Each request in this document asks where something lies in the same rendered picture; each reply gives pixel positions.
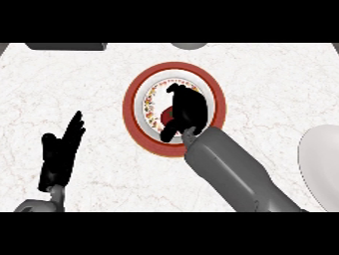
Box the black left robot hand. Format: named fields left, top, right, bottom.
left=37, top=110, right=87, bottom=193

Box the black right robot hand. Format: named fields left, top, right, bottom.
left=158, top=83, right=210, bottom=143

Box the red tomato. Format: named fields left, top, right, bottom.
left=160, top=105, right=177, bottom=127

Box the red rimmed patterned plate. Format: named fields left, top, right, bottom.
left=121, top=61, right=228, bottom=158

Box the plain white plate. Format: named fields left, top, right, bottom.
left=297, top=124, right=339, bottom=213

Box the grey round object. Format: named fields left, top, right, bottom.
left=170, top=43, right=208, bottom=51

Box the dark grey flat appliance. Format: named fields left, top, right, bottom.
left=24, top=43, right=109, bottom=52

